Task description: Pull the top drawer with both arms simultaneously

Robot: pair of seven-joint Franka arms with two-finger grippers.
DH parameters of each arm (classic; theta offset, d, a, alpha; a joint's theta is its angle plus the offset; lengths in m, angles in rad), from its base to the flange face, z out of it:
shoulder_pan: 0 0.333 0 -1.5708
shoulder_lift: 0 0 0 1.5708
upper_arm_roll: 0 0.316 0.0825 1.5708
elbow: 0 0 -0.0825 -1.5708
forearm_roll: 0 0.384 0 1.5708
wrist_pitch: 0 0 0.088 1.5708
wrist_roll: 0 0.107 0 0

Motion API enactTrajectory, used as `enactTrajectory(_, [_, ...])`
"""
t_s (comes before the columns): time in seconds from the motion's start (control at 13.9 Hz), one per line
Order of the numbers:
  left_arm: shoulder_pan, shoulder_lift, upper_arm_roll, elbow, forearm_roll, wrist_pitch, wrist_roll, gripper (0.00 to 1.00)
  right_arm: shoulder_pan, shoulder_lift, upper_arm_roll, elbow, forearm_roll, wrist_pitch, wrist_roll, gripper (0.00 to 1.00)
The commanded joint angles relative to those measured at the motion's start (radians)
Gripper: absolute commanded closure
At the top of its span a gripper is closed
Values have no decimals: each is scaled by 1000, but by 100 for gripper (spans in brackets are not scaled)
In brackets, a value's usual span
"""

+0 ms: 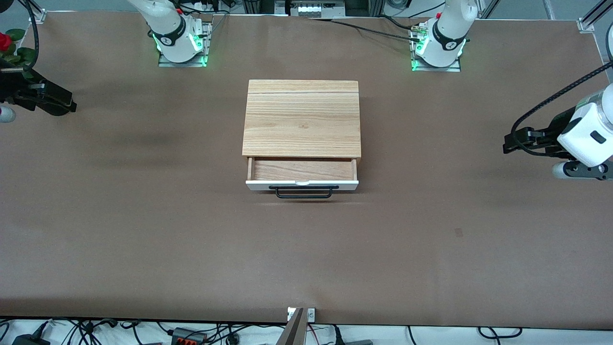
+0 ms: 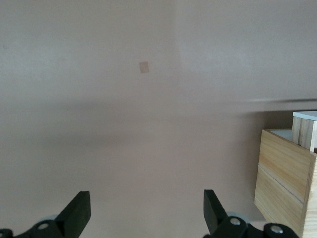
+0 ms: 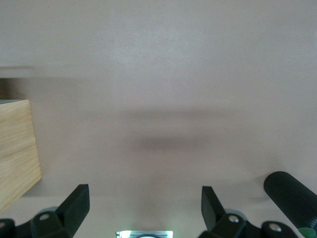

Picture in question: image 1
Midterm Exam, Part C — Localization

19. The white rack with holes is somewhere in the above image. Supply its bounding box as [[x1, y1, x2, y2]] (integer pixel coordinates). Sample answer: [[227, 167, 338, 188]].
[[246, 157, 360, 192]]

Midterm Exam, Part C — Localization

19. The black metal drawer handle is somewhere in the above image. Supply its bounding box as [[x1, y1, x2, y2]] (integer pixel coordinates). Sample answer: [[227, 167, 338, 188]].
[[269, 185, 340, 199]]

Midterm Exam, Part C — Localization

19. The wooden drawer cabinet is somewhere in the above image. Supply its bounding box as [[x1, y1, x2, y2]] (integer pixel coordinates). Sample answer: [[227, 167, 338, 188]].
[[242, 79, 362, 159]]

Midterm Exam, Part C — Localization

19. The artificial red rose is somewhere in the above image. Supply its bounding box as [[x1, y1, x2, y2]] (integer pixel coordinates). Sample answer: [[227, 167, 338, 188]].
[[0, 29, 37, 73]]

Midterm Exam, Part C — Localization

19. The black power adapter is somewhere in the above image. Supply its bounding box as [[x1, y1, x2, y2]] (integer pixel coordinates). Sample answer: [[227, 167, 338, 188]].
[[11, 321, 51, 345]]

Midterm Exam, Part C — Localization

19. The white power strip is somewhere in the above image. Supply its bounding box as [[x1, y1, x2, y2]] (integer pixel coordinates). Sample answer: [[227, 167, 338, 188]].
[[286, 1, 320, 16]]

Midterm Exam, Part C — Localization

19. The black box with orange levers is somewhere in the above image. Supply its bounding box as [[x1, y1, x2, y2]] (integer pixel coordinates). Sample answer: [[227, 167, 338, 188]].
[[171, 327, 207, 345]]

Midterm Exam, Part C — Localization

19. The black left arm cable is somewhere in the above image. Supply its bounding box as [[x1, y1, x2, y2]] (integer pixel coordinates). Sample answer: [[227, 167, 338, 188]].
[[511, 61, 613, 155]]

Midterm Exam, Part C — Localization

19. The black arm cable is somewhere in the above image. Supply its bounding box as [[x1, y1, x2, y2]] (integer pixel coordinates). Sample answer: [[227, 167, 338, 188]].
[[511, 61, 613, 155], [18, 0, 41, 73]]

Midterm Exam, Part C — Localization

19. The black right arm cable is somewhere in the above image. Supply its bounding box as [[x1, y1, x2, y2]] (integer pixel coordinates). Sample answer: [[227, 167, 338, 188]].
[[18, 0, 41, 73]]

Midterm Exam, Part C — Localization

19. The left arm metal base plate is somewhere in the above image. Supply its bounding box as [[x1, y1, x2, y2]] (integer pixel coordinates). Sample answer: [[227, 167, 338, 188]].
[[410, 20, 462, 73]]

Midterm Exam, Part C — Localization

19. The thin black table cable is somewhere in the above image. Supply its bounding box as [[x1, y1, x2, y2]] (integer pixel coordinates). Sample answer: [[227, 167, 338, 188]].
[[330, 16, 416, 31]]

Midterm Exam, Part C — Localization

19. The looped black floor cable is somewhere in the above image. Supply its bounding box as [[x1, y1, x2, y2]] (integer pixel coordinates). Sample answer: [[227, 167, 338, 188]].
[[477, 326, 523, 339]]

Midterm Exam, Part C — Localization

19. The metal table edge bracket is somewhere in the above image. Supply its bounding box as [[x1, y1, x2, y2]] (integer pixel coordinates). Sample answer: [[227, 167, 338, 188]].
[[287, 307, 316, 323]]

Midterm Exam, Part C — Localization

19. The grey metal camera pole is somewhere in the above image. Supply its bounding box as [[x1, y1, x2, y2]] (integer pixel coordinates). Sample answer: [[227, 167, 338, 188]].
[[276, 308, 307, 345]]

